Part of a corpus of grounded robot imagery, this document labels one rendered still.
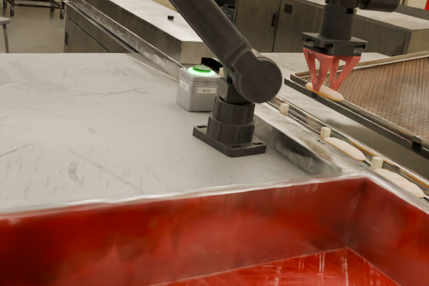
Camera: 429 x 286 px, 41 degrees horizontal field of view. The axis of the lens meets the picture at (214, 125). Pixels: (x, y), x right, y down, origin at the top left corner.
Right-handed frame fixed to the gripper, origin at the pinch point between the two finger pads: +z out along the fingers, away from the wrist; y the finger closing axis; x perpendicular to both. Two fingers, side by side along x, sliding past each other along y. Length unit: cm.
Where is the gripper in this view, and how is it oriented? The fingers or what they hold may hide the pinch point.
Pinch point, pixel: (325, 86)
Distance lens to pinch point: 107.1
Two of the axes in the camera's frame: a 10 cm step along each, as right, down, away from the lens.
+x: -4.3, -3.4, 8.4
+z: -1.2, 9.4, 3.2
